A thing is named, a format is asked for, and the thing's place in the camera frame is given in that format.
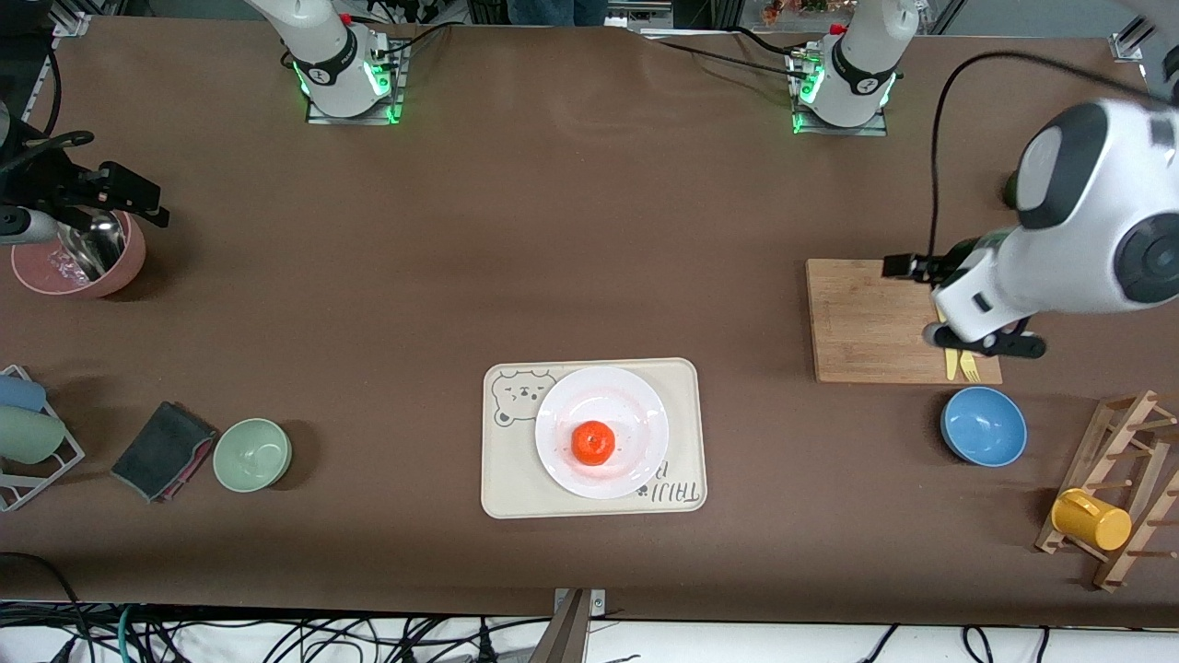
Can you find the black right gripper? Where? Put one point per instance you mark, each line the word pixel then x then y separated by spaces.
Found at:
pixel 57 191

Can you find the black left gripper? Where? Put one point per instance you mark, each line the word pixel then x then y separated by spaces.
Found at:
pixel 955 259

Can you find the white round plate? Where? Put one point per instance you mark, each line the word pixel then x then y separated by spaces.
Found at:
pixel 599 396

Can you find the orange mandarin fruit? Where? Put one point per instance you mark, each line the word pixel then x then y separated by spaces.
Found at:
pixel 593 443

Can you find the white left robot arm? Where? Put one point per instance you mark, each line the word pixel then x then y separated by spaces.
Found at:
pixel 1087 230

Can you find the metal scoop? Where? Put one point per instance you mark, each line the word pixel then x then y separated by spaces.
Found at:
pixel 97 253

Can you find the pink bowl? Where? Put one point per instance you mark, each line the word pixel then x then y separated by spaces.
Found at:
pixel 129 267

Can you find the bamboo cutting board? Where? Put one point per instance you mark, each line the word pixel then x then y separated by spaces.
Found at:
pixel 866 322

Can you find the yellow plastic knife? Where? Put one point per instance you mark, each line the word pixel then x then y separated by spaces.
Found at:
pixel 951 366

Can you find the yellow plastic fork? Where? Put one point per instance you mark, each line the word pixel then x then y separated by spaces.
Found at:
pixel 970 368

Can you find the dark green avocado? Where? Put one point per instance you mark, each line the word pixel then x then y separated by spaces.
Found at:
pixel 1009 189

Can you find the blue bowl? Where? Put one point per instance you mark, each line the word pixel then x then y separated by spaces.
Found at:
pixel 984 425

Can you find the blue cup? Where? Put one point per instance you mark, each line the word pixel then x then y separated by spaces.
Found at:
pixel 18 394

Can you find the folded dark grey cloth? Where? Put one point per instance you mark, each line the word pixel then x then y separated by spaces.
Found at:
pixel 161 451

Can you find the pale green cup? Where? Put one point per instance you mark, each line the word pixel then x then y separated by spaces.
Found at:
pixel 28 435

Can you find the light green bowl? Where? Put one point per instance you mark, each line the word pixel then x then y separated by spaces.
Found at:
pixel 252 455

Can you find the yellow mug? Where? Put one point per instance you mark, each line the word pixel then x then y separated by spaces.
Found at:
pixel 1091 521

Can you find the wooden mug rack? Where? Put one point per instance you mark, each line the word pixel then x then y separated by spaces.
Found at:
pixel 1138 516

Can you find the person in blue jeans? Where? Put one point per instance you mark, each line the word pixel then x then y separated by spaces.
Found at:
pixel 557 11

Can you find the beige tray with bear print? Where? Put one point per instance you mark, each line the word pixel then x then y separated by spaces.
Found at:
pixel 511 479

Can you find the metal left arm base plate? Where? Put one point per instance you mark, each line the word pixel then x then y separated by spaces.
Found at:
pixel 870 131

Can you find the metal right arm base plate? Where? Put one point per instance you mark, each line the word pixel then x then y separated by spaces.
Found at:
pixel 318 118

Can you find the aluminium frame profile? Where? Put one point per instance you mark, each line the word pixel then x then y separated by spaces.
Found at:
pixel 1138 37

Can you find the metal table edge bracket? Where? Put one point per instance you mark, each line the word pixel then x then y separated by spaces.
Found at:
pixel 576 626

